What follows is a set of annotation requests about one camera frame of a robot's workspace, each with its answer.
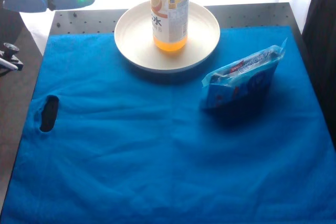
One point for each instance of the clear plastic bottle white cap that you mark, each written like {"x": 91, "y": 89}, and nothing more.
{"x": 169, "y": 16}

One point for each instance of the white round plate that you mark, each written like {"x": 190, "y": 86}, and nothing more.
{"x": 136, "y": 43}

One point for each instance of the blue cloth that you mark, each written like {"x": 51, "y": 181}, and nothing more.
{"x": 147, "y": 155}

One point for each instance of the black metal clamp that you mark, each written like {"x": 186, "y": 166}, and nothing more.
{"x": 11, "y": 60}

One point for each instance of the black backdrop curtain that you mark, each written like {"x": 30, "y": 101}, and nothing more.
{"x": 323, "y": 51}

